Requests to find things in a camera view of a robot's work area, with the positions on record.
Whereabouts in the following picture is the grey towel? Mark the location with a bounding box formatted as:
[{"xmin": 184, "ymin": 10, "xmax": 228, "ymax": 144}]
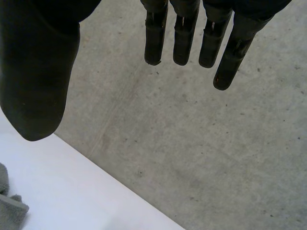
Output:
[{"xmin": 0, "ymin": 162, "xmax": 30, "ymax": 230}]

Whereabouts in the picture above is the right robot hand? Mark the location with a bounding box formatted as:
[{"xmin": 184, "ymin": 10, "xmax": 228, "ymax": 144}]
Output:
[{"xmin": 0, "ymin": 0, "xmax": 293, "ymax": 142}]

